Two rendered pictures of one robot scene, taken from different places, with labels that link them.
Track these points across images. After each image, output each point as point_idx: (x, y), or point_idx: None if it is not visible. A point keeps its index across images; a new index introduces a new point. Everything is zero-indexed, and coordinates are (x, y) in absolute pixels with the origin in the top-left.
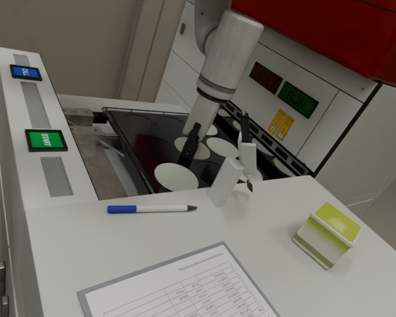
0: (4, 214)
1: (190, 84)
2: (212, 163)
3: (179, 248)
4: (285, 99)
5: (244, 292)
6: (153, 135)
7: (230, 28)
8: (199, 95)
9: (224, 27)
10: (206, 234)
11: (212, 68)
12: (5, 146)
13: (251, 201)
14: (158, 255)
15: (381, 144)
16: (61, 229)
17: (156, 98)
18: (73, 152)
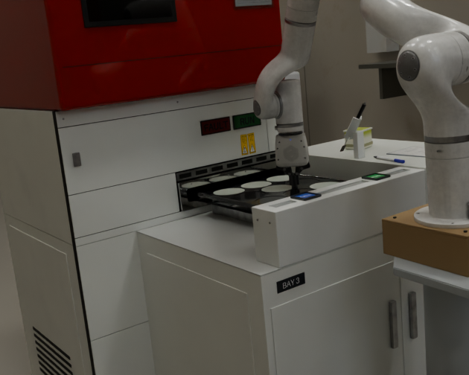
0: (377, 268)
1: (136, 199)
2: (289, 183)
3: (402, 156)
4: (240, 126)
5: (407, 149)
6: (282, 195)
7: (299, 88)
8: (302, 134)
9: (297, 89)
10: (386, 155)
11: (301, 113)
12: (366, 215)
13: (345, 155)
14: (411, 157)
15: None
16: (423, 164)
17: (80, 270)
18: None
